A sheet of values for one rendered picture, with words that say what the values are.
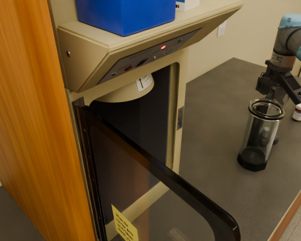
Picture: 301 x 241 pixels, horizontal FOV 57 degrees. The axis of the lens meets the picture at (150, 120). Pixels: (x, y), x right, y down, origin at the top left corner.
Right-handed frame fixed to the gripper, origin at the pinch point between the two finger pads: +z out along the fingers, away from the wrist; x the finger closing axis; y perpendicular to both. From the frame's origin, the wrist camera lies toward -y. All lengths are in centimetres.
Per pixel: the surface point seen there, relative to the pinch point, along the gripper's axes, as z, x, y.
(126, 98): -30, 59, -4
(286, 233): 107, -42, -7
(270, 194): 9.4, 20.7, -20.2
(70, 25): -50, 69, -11
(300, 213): 108, -63, -1
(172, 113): -17.6, 43.4, 1.1
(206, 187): 8.9, 35.9, -8.0
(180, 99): -23.5, 43.0, -1.6
